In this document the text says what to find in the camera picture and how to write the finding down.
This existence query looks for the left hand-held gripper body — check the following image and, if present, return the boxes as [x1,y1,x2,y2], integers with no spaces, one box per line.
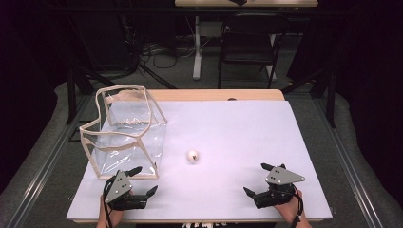
[104,169,150,212]

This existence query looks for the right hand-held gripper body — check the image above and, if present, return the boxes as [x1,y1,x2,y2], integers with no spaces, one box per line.
[252,164,306,210]

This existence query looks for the clear bag with beige trim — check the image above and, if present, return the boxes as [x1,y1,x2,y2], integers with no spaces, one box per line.
[79,84,169,181]

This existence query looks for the person's left hand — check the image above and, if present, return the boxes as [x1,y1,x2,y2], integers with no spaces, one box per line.
[98,189,135,224]

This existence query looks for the person's right hand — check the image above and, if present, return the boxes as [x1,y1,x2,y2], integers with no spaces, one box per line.
[273,189,308,222]

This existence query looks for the light wooden table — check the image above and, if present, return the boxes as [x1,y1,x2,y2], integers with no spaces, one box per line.
[66,88,335,224]

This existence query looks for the black metal stand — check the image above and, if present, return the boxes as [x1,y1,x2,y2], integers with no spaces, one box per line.
[64,62,112,125]
[280,67,337,129]

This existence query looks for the black chair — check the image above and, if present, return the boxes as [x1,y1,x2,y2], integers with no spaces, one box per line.
[217,12,290,90]

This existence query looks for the background desk with white legs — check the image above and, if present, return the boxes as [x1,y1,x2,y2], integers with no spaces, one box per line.
[174,0,319,82]

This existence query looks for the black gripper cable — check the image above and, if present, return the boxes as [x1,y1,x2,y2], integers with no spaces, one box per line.
[290,185,305,228]
[102,176,117,228]

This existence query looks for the metal floor rail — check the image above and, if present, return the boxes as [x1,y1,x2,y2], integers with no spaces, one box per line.
[9,94,93,228]
[312,98,385,228]

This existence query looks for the black floor cables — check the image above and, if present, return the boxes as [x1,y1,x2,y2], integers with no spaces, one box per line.
[138,40,198,70]

